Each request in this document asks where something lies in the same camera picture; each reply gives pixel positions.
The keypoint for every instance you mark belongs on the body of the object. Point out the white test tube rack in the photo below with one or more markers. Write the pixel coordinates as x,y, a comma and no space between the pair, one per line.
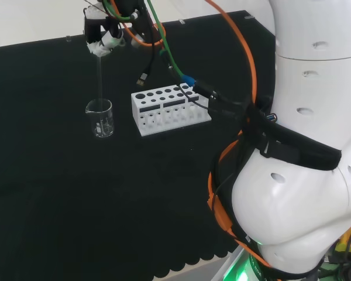
152,101

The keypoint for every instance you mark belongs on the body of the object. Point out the clear glass beaker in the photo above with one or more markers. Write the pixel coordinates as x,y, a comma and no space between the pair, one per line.
101,123

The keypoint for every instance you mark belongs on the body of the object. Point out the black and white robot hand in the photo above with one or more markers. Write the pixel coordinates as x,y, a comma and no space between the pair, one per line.
98,32

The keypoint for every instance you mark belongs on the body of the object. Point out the black bench cloth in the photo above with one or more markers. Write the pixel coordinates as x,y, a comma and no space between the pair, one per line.
76,190

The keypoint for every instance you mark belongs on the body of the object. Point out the yellow stop button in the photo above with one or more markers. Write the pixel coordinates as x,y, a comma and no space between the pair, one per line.
346,240

